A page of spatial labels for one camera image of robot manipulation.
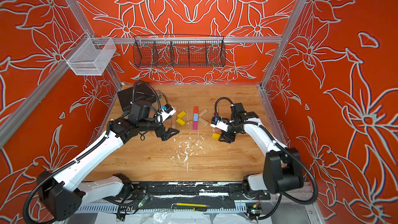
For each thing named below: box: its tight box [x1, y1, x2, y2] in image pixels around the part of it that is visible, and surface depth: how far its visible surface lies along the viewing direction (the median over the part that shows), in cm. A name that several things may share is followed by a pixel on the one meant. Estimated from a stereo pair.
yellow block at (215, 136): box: [211, 132, 221, 140], surface depth 93 cm
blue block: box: [193, 113, 199, 122], surface depth 102 cm
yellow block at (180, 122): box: [176, 118, 186, 126], surface depth 100 cm
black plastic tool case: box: [117, 83, 157, 113], surface depth 108 cm
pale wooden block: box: [198, 108, 209, 118], surface depth 105 cm
